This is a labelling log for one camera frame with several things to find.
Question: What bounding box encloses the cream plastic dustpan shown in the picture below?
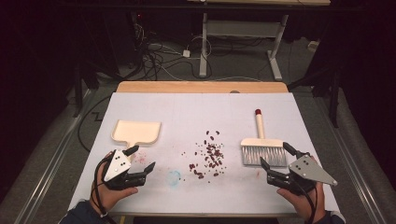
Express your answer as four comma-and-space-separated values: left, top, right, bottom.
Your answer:
110, 119, 163, 160

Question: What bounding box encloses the white table cover sheet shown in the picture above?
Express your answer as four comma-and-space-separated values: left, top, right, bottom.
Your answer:
67, 91, 341, 216

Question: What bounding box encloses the cream brush with red cap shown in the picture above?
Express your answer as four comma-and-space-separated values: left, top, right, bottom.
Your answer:
240, 108, 288, 167

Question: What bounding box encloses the person's right hand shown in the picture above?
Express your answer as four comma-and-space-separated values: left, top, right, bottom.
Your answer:
276, 155, 327, 224

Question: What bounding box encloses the scattered pile of red beans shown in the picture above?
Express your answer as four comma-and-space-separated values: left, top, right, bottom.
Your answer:
181, 130, 228, 181

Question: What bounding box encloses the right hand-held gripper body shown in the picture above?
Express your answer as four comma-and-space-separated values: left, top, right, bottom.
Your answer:
266, 151, 339, 197

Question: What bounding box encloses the black floor cable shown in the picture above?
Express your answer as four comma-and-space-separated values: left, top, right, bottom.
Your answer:
77, 94, 112, 153

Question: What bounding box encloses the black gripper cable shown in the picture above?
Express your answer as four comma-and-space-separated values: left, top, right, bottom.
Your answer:
92, 155, 118, 224
292, 180, 319, 224

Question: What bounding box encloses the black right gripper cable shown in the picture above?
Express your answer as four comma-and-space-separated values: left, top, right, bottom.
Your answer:
292, 180, 319, 224

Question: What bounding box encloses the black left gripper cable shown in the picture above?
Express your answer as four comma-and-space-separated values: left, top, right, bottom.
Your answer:
92, 155, 118, 224

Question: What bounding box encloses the metal floor rail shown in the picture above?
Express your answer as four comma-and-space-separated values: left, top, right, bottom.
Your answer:
21, 90, 96, 224
312, 92, 389, 224

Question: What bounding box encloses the person's left hand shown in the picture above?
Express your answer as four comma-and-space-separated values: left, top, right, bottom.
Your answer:
90, 151, 139, 217

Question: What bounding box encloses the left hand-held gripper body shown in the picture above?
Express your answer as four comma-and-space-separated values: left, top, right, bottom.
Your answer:
102, 148, 148, 191

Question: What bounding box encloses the white metal desk frame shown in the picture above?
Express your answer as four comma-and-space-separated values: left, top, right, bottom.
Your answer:
186, 0, 332, 81

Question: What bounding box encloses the tangle of floor cables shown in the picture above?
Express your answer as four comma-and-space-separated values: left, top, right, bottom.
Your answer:
134, 12, 216, 82

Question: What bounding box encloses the dark metal stand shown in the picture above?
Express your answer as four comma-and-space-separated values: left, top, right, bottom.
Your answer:
73, 62, 101, 119
288, 66, 340, 129

